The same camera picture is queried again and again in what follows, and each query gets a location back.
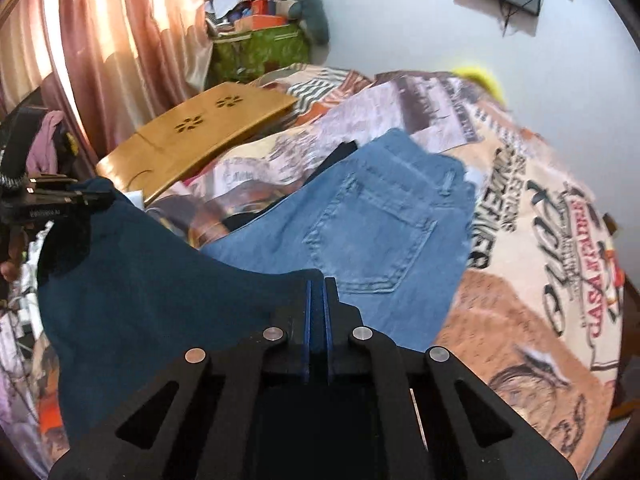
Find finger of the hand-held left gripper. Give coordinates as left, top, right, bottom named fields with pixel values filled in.
left=30, top=176, right=116, bottom=211

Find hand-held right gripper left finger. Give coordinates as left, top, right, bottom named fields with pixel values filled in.
left=47, top=280, right=319, bottom=480

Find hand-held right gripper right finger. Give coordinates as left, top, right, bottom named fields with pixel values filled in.
left=322, top=277, right=578, bottom=480

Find dark teal pants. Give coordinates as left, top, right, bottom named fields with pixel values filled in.
left=37, top=180, right=321, bottom=446

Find person's left hand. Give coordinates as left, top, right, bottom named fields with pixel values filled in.
left=0, top=232, right=27, bottom=283

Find pink cloth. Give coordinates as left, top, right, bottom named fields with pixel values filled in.
left=25, top=110, right=66, bottom=173

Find blue jeans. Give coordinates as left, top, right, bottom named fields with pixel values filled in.
left=200, top=127, right=476, bottom=353

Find wooden lap table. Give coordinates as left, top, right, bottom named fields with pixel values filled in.
left=95, top=81, right=299, bottom=206

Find pink curtain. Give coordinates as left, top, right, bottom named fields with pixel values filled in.
left=0, top=0, right=213, bottom=161

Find printed blanket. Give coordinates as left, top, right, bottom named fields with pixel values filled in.
left=0, top=62, right=626, bottom=480

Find green patterned storage box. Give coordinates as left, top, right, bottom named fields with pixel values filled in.
left=210, top=22, right=311, bottom=86

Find orange box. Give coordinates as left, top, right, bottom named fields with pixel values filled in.
left=235, top=0, right=289, bottom=33

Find yellow object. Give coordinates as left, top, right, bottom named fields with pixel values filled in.
left=450, top=62, right=503, bottom=103

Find black cable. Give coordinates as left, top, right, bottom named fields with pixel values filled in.
left=499, top=2, right=522, bottom=37

